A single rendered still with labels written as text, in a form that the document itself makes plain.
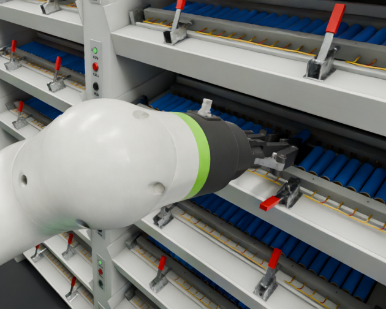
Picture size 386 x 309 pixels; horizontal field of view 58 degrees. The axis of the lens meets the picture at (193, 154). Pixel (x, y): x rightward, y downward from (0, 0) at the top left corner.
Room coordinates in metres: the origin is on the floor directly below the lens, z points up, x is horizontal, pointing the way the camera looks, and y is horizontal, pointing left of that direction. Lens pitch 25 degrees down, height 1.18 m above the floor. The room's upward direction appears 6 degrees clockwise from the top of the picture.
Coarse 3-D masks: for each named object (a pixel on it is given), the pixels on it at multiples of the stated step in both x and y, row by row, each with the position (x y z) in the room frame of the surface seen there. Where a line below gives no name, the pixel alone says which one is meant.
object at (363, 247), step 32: (128, 96) 0.75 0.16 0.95; (160, 96) 0.82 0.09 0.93; (224, 96) 0.74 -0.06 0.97; (320, 128) 0.60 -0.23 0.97; (224, 192) 0.52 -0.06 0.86; (256, 192) 0.49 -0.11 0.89; (288, 224) 0.44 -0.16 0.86; (320, 224) 0.42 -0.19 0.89; (352, 224) 0.41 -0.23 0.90; (352, 256) 0.38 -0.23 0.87; (384, 256) 0.36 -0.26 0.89
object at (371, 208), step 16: (288, 176) 0.50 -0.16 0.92; (304, 176) 0.48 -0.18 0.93; (320, 192) 0.46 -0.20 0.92; (336, 192) 0.45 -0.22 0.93; (352, 192) 0.44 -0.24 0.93; (336, 208) 0.43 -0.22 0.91; (352, 208) 0.43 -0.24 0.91; (368, 208) 0.42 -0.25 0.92; (384, 208) 0.41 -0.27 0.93; (368, 224) 0.40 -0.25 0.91; (384, 224) 0.40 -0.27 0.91
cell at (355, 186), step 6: (360, 168) 0.50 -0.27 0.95; (366, 168) 0.50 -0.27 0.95; (372, 168) 0.50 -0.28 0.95; (360, 174) 0.48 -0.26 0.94; (366, 174) 0.49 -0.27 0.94; (354, 180) 0.47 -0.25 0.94; (360, 180) 0.47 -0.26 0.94; (348, 186) 0.47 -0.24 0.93; (354, 186) 0.46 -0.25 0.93; (360, 186) 0.47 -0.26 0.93
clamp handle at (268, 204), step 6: (288, 186) 0.46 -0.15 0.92; (282, 192) 0.45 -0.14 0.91; (288, 192) 0.46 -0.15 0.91; (270, 198) 0.43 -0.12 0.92; (276, 198) 0.43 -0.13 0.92; (282, 198) 0.44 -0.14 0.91; (264, 204) 0.41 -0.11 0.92; (270, 204) 0.41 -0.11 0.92; (276, 204) 0.42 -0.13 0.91; (264, 210) 0.40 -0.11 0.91
